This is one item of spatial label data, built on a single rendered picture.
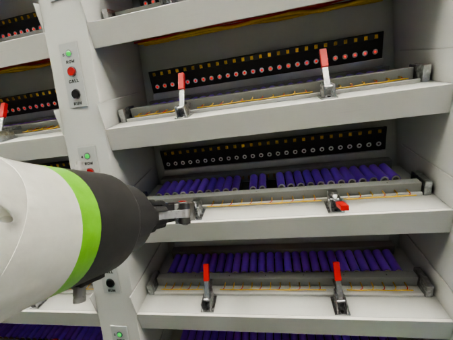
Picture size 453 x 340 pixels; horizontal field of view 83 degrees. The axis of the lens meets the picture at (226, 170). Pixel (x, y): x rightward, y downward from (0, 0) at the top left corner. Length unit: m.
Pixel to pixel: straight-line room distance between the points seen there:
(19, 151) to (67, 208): 0.55
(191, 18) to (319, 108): 0.28
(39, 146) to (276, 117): 0.50
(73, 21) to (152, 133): 0.26
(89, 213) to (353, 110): 0.42
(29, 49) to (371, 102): 0.66
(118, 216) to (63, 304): 0.60
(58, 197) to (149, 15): 0.43
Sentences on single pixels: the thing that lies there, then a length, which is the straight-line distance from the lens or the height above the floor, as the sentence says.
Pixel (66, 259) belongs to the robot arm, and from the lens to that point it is 0.18.
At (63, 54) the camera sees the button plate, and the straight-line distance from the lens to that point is 0.63.
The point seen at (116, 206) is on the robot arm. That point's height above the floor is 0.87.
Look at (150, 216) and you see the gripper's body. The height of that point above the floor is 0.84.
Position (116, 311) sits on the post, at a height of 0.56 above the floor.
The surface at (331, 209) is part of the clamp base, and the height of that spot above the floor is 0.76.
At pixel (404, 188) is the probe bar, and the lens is 0.58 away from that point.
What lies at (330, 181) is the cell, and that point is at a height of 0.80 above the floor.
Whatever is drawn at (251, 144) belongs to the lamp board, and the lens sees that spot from 0.63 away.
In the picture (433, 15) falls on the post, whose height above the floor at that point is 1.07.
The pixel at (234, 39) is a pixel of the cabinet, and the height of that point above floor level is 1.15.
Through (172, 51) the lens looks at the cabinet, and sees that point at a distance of 0.74.
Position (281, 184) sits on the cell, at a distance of 0.57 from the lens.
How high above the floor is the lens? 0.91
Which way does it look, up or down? 7 degrees down
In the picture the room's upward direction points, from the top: 6 degrees counter-clockwise
